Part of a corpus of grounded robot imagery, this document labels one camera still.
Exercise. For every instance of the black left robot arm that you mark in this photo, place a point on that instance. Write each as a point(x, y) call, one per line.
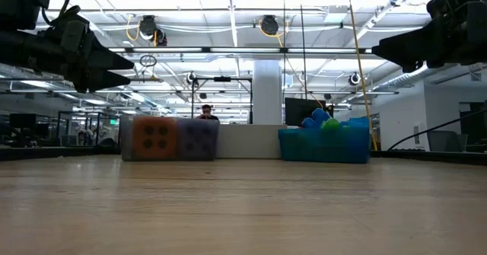
point(19, 4)

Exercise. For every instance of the white building column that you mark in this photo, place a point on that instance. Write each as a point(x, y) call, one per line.
point(268, 91)

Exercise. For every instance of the black aluminium table frame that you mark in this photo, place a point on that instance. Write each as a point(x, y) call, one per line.
point(34, 153)

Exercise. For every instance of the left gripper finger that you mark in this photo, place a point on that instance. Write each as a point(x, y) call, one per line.
point(102, 80)
point(110, 61)

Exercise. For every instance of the purple foam die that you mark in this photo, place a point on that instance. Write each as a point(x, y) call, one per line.
point(198, 139)

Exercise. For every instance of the black background station frame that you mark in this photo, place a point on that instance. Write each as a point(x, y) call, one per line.
point(222, 78)

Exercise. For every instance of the person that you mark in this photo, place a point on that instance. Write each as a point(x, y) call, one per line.
point(207, 112)

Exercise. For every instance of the light grey plastic bin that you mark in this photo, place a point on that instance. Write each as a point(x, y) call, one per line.
point(249, 141)

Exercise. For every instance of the orange foam die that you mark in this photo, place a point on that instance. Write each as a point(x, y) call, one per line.
point(155, 138)

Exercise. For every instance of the black background screen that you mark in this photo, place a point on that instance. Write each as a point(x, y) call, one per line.
point(23, 121)

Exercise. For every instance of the grey mesh office chair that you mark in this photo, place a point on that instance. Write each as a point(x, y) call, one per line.
point(441, 138)

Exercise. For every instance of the small black ceiling reel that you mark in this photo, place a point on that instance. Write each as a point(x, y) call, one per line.
point(191, 78)
point(354, 79)

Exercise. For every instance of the black background monitor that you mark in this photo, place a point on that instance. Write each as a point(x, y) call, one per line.
point(300, 110)

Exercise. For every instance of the teal plastic bin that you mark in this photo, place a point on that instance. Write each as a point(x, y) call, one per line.
point(323, 146)

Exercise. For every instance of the black background cabinet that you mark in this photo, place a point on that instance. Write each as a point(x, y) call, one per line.
point(475, 125)

